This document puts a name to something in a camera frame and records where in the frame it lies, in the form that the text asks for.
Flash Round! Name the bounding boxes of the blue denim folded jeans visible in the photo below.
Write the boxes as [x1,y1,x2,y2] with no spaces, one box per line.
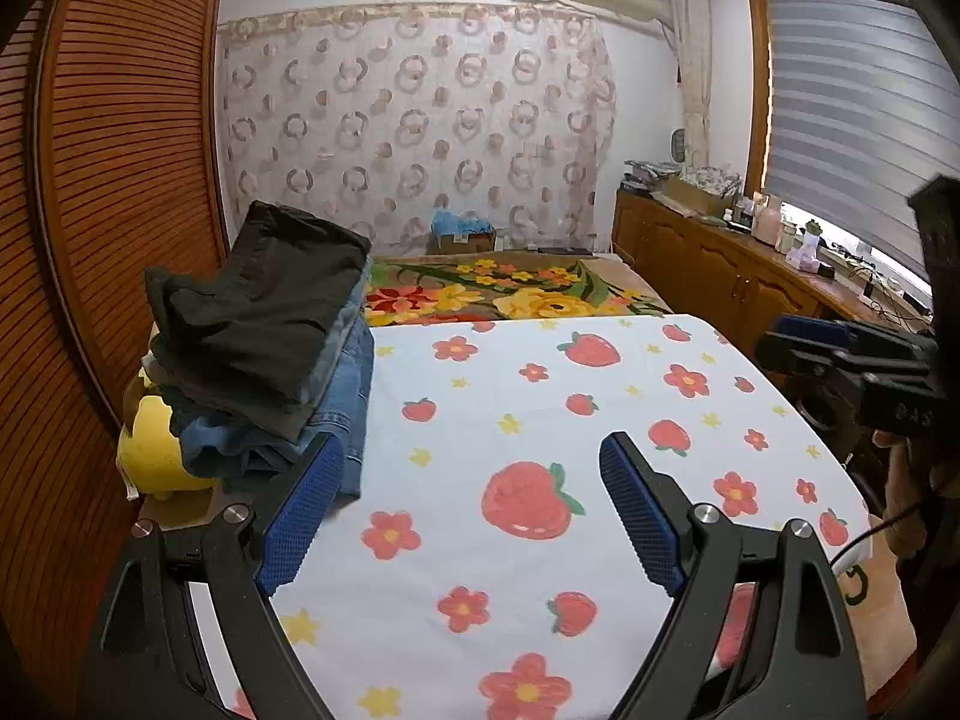
[163,263,374,499]

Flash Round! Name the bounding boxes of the patterned sheer curtain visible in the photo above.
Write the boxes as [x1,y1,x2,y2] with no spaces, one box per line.
[217,2,617,252]

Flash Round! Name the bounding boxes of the white floral strawberry sheet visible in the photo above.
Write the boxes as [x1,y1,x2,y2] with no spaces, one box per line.
[187,313,875,720]

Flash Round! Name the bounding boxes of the yellow plush toy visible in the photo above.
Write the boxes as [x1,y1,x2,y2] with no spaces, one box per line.
[116,366,217,500]

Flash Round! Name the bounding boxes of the cardboard box with blue cloth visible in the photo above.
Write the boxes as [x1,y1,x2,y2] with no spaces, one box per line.
[427,210,496,255]

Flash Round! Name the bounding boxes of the pink bottle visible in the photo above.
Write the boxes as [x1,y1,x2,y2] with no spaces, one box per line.
[752,193,782,247]

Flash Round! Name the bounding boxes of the person's hand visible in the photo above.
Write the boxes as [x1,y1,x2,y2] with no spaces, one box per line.
[872,431,958,559]

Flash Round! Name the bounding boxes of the floral colourful blanket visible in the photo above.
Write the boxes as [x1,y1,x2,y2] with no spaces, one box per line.
[364,252,670,327]

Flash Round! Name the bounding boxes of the black pants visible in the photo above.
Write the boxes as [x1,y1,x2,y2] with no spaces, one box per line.
[145,200,371,433]

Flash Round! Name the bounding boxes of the grey window blind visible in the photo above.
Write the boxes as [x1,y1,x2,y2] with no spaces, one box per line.
[763,0,958,275]

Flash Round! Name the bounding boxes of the wooden louvred wardrobe door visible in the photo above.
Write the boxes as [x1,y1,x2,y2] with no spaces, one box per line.
[2,0,226,712]

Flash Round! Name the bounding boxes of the cardboard box on cabinet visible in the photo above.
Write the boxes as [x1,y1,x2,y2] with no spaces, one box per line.
[661,176,732,218]

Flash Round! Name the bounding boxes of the wooden sideboard cabinet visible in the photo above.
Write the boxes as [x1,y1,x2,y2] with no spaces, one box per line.
[612,190,929,356]

